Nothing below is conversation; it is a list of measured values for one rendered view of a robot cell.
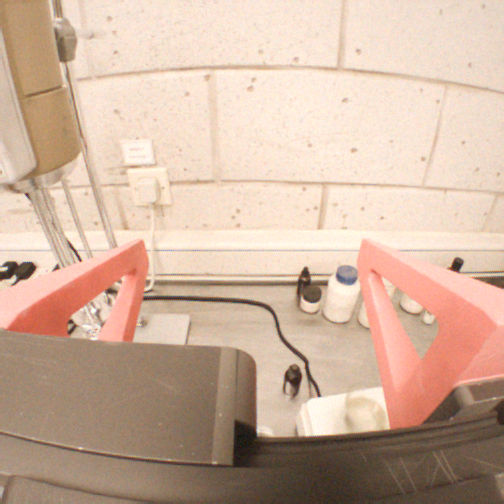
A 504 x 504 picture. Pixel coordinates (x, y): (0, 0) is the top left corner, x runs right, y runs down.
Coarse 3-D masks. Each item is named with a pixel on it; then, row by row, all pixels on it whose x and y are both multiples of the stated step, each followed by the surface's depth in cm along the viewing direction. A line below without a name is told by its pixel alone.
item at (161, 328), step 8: (152, 320) 60; (160, 320) 60; (168, 320) 60; (176, 320) 60; (184, 320) 60; (136, 328) 58; (144, 328) 58; (152, 328) 58; (160, 328) 58; (168, 328) 58; (176, 328) 58; (184, 328) 58; (136, 336) 56; (144, 336) 56; (152, 336) 56; (160, 336) 56; (168, 336) 57; (176, 336) 57; (184, 336) 57; (184, 344) 55
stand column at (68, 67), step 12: (60, 0) 26; (60, 12) 26; (72, 72) 31; (72, 84) 32; (72, 96) 32; (72, 108) 33; (84, 120) 35; (84, 132) 36; (84, 144) 36; (84, 156) 37; (96, 168) 39; (96, 180) 40; (96, 192) 41; (96, 204) 42; (108, 216) 44; (108, 228) 44; (108, 240) 46; (144, 324) 58
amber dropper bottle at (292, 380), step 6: (294, 366) 45; (288, 372) 46; (294, 372) 45; (300, 372) 47; (288, 378) 46; (294, 378) 46; (300, 378) 46; (288, 384) 46; (294, 384) 46; (300, 384) 47; (288, 390) 47; (294, 390) 47
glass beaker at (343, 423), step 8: (360, 384) 32; (368, 384) 32; (376, 384) 32; (352, 392) 33; (360, 392) 33; (368, 392) 33; (376, 392) 33; (376, 400) 33; (384, 400) 32; (344, 408) 31; (384, 408) 33; (336, 416) 35; (344, 416) 30; (336, 424) 33; (344, 424) 31; (352, 424) 29; (336, 432) 33; (344, 432) 31; (352, 432) 30
